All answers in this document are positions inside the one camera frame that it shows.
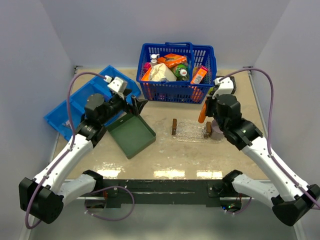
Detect orange pink snack box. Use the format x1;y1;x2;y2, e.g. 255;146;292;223
190;65;208;85

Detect crumpled beige paper bag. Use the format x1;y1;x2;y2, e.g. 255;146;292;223
148;63;177;82

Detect black box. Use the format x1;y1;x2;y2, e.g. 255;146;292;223
209;75;237;95

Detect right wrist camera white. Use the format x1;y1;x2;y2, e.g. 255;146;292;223
212;76;237;99

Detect green metal tray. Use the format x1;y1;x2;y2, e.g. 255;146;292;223
106;113;156;159

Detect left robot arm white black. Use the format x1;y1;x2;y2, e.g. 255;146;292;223
18;89;147;229

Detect pink carton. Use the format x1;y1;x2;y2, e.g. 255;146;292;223
143;62;151;75

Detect orange scrub sponge pack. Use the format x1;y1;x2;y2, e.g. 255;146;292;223
141;67;152;82

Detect orange cardboard box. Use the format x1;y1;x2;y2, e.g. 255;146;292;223
157;53;188;69

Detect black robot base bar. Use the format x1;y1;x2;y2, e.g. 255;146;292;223
74;178;253;210

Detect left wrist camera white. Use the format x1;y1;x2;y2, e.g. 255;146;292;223
107;76;128;99

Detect white pump bottle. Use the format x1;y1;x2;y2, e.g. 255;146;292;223
150;53;160;68

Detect purple translucent cup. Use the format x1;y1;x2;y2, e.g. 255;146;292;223
210;120;224;141

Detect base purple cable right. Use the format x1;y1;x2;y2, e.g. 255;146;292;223
224;188;254;215

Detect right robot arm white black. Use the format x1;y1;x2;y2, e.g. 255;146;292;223
204;94;320;227

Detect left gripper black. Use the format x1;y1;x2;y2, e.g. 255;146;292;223
99;88;147;125

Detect orange toothpaste tube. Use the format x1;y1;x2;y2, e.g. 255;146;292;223
198;103;207;124

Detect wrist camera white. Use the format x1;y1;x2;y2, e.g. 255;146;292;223
107;76;128;99
212;76;237;99

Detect clear glass tray wooden handles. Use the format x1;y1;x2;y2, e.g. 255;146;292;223
171;118;224;143

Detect green soda bottle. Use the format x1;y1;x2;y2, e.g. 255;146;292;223
171;63;189;81

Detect dark blue shopping basket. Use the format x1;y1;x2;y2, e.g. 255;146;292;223
136;42;217;104

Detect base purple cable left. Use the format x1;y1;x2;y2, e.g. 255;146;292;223
84;186;135;222

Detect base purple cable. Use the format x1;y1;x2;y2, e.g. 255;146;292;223
224;188;254;215
84;186;135;222

